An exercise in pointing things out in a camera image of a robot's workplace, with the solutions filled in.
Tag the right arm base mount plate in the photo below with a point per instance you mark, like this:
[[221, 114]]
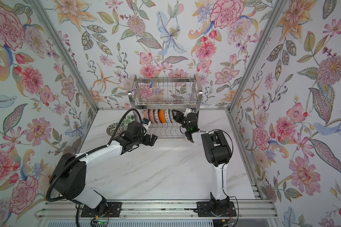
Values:
[[205, 209]]

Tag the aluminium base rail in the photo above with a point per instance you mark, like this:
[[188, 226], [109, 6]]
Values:
[[161, 209]]

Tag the green leaf pattern bowl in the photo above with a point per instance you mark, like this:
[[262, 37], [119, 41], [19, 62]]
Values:
[[127, 120]]

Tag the pale green patterned bowl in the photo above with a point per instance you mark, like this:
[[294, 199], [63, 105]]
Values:
[[166, 116]]

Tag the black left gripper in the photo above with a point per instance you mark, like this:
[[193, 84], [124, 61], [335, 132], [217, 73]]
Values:
[[148, 142]]

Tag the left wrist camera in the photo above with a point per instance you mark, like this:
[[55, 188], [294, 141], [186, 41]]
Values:
[[146, 124]]

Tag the plain white bowl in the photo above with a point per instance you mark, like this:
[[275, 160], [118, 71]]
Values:
[[161, 116]]

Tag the blue geometric pattern bowl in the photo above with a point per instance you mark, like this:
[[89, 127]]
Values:
[[156, 116]]

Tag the dark patterned bowl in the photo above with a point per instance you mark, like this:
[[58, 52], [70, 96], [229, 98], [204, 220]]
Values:
[[151, 116]]

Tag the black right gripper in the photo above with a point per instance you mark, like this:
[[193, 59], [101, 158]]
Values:
[[179, 115]]

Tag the steel two-tier dish rack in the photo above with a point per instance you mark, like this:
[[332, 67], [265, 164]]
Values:
[[166, 93]]

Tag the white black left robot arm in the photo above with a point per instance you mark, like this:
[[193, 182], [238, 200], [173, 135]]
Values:
[[68, 180]]

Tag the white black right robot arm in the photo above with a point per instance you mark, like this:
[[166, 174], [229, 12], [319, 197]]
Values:
[[218, 154]]

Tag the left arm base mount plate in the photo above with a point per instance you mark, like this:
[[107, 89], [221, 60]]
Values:
[[108, 210]]

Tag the white lattice pattern bowl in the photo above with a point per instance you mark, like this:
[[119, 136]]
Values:
[[171, 116]]

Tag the dark speckled pattern bowl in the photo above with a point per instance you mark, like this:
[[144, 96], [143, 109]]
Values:
[[114, 129]]

